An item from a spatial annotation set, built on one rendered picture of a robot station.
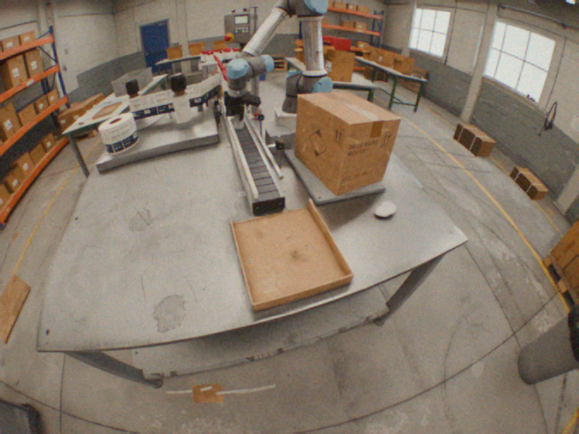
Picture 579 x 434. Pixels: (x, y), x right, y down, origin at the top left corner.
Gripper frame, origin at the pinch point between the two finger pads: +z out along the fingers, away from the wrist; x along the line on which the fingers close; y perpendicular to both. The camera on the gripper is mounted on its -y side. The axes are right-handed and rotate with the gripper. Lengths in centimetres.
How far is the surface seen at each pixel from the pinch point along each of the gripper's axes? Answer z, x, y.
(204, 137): 5.7, 2.1, 18.2
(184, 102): 1.1, -19.4, 26.3
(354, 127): -43, 39, -25
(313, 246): -27, 67, -7
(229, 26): -21, -56, -1
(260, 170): -14.1, 35.3, -0.8
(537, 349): -24, 185, -148
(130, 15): 270, -809, 261
